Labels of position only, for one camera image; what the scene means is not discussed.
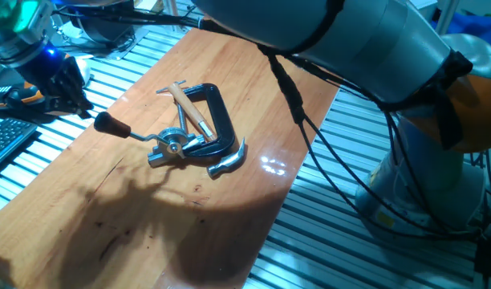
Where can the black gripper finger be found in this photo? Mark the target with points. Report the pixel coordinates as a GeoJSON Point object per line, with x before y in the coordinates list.
{"type": "Point", "coordinates": [73, 74]}
{"type": "Point", "coordinates": [65, 105]}

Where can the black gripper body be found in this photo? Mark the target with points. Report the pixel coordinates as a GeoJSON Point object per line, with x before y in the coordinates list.
{"type": "Point", "coordinates": [39, 70]}

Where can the metal lever dark red knob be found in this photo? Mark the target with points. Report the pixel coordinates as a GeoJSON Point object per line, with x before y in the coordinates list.
{"type": "Point", "coordinates": [111, 125]}

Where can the black C-clamp with screw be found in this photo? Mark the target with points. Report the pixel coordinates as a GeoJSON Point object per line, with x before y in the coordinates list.
{"type": "Point", "coordinates": [219, 116]}

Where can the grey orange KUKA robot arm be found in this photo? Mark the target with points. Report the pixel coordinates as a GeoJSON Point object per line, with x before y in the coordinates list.
{"type": "Point", "coordinates": [370, 40]}

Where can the orange black teach pendant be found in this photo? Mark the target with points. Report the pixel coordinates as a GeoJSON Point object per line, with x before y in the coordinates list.
{"type": "Point", "coordinates": [21, 96]}

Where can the black round spool device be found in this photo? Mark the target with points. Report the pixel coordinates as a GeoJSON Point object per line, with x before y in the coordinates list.
{"type": "Point", "coordinates": [105, 32]}

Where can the black computer keyboard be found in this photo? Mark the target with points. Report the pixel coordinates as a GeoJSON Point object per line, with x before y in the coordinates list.
{"type": "Point", "coordinates": [6, 136]}

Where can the glossy wooden board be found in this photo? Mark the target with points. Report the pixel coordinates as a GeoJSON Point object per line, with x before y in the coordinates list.
{"type": "Point", "coordinates": [189, 216]}

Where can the blue plastic bag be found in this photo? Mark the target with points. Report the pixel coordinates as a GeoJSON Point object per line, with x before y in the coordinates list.
{"type": "Point", "coordinates": [474, 26]}

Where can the green gripper mount plate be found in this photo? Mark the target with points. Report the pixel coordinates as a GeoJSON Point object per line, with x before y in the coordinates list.
{"type": "Point", "coordinates": [23, 14]}

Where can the aluminium frame post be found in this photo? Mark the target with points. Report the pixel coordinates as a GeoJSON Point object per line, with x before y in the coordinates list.
{"type": "Point", "coordinates": [446, 16]}

